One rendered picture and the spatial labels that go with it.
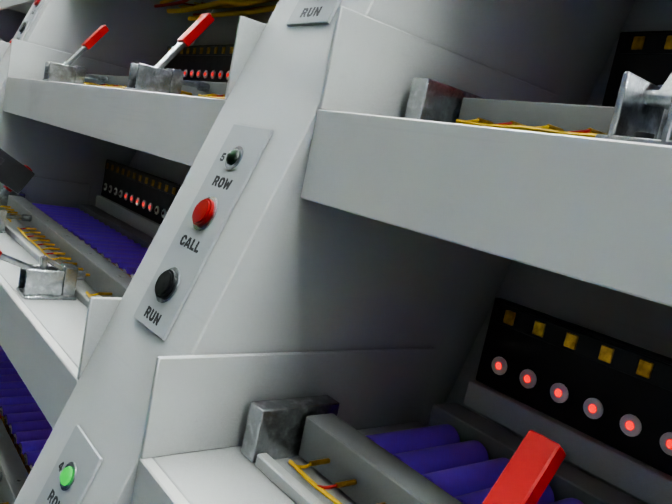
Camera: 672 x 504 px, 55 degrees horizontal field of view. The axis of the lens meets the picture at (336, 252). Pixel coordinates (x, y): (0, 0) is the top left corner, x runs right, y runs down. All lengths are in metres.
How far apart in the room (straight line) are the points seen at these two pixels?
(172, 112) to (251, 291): 0.19
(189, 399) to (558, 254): 0.19
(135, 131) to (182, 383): 0.26
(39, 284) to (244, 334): 0.27
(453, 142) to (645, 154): 0.08
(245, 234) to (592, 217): 0.17
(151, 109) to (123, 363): 0.21
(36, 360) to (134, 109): 0.20
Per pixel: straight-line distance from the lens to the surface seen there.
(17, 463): 0.64
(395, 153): 0.28
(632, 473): 0.36
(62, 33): 1.00
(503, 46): 0.42
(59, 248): 0.71
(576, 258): 0.22
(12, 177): 0.82
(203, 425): 0.34
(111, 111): 0.58
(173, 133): 0.47
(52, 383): 0.46
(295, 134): 0.33
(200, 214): 0.35
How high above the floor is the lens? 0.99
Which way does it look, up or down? 5 degrees up
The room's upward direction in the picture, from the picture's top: 27 degrees clockwise
